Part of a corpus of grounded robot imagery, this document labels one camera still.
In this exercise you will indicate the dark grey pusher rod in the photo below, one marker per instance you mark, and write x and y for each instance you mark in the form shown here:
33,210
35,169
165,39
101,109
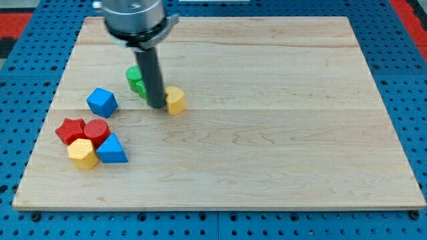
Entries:
152,78

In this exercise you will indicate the yellow heart block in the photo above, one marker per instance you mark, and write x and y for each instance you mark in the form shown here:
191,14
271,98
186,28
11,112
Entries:
175,100

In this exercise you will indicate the blue triangle block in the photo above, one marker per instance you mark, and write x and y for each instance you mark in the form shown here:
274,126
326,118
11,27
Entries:
111,151

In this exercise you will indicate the light wooden board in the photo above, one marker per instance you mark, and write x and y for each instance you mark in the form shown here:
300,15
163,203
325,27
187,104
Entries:
282,115

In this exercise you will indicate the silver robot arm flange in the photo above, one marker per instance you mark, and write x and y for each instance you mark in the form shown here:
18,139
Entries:
136,24

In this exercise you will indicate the red cylinder block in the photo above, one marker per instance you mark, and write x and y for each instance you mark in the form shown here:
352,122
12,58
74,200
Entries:
97,131

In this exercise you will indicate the green cylinder block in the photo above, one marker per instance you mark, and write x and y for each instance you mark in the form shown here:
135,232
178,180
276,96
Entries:
134,78

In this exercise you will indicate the red star block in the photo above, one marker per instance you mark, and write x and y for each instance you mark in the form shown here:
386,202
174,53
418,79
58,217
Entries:
71,130

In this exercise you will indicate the blue cube block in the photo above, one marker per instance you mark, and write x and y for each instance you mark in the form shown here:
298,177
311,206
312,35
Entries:
102,102

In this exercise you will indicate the yellow hexagon block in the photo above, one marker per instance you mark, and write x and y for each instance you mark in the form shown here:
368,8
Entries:
83,154

